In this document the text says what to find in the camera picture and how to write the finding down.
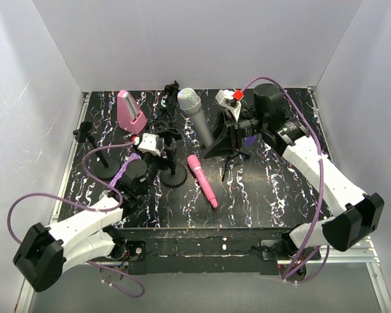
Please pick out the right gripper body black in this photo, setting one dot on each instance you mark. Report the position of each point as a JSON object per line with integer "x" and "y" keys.
{"x": 230, "y": 131}

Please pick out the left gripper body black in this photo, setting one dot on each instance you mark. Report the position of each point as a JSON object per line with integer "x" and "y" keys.
{"x": 166, "y": 147}

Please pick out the purple matte microphone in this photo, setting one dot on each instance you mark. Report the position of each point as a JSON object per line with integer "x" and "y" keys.
{"x": 249, "y": 141}

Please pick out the purple glitter microphone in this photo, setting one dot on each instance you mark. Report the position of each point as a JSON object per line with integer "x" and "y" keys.
{"x": 129, "y": 174}

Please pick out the black round-base clip stand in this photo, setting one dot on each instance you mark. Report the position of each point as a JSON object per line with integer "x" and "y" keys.
{"x": 172, "y": 174}

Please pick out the silver grey microphone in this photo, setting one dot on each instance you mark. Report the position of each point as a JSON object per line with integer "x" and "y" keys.
{"x": 190, "y": 104}

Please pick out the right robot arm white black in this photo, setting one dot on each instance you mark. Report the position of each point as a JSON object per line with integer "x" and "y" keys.
{"x": 355, "y": 213}

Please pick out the black left-edge clip stand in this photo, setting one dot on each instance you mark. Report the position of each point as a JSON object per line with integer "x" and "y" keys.
{"x": 103, "y": 166}

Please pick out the black folded tripod stand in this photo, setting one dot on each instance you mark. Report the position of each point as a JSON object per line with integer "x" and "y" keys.
{"x": 167, "y": 113}

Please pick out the pink microphone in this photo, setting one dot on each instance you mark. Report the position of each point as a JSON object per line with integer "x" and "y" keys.
{"x": 195, "y": 166}

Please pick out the pink metronome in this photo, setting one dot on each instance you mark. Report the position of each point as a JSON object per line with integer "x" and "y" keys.
{"x": 129, "y": 116}

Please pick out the black tripod shock-mount stand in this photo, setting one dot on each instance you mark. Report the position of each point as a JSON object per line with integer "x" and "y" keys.
{"x": 227, "y": 160}

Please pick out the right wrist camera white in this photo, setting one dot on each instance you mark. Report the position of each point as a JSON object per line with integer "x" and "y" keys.
{"x": 231, "y": 106}

